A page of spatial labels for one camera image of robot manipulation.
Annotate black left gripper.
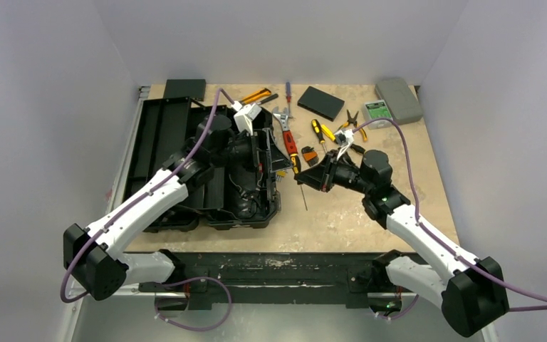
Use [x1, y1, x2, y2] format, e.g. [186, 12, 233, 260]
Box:
[212, 128, 293, 173]

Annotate black plastic toolbox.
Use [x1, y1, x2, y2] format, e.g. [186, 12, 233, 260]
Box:
[122, 97, 281, 232]

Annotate yellow handled screwdriver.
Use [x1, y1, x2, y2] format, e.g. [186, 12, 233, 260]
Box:
[321, 124, 337, 143]

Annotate black handled pliers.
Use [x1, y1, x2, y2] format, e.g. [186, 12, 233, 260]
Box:
[228, 175, 261, 209]

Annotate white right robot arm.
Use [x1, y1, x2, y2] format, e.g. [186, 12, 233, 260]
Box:
[295, 150, 509, 337]

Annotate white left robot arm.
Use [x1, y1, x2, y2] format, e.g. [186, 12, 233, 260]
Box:
[60, 113, 259, 303]

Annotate black orange hex key holder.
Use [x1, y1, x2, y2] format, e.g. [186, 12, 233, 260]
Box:
[301, 146, 320, 167]

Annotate black yellow stubby screwdriver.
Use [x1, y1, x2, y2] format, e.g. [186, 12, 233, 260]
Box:
[311, 119, 328, 153]

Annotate yellow utility knife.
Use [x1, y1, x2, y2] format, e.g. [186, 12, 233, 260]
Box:
[240, 88, 272, 105]

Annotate black flat box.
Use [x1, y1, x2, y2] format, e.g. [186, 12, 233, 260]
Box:
[297, 86, 345, 121]

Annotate red blue screwdriver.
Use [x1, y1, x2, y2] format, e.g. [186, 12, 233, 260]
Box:
[285, 82, 292, 104]

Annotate green labelled clear box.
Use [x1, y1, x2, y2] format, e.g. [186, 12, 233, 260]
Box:
[363, 100, 392, 130]

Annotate grey plastic case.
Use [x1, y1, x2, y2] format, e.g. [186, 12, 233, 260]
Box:
[375, 77, 424, 125]

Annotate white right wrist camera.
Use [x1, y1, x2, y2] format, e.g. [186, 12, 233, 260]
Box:
[334, 128, 354, 161]

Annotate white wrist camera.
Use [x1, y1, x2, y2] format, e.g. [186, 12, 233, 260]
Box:
[334, 128, 354, 161]
[231, 101, 262, 135]

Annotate red handled adjustable wrench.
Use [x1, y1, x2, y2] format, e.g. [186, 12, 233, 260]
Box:
[272, 107, 298, 157]

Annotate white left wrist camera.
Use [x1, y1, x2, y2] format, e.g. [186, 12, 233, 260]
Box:
[231, 101, 262, 135]

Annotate yellow handled pliers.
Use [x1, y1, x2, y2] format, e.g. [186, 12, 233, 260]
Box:
[338, 110, 368, 142]

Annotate black network switch box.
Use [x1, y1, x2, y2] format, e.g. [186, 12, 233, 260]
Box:
[163, 79, 207, 101]

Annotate aluminium rail frame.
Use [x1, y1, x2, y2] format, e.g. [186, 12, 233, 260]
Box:
[68, 278, 161, 342]

